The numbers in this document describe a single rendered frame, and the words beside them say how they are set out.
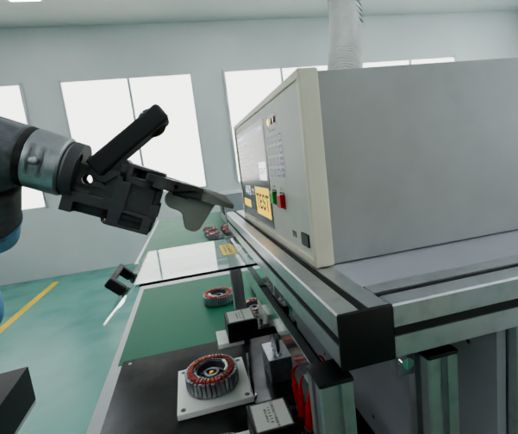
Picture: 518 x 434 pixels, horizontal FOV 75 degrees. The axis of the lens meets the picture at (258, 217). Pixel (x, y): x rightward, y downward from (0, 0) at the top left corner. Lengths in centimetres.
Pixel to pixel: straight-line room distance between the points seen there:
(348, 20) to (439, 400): 172
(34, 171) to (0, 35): 543
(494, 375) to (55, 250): 541
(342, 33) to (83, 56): 422
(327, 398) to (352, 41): 166
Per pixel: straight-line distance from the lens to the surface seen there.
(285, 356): 78
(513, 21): 807
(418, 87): 42
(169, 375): 90
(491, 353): 39
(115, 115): 529
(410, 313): 30
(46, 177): 47
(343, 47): 179
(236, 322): 72
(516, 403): 41
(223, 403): 76
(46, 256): 562
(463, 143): 45
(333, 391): 32
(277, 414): 57
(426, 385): 37
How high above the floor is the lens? 123
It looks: 9 degrees down
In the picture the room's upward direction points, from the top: 7 degrees counter-clockwise
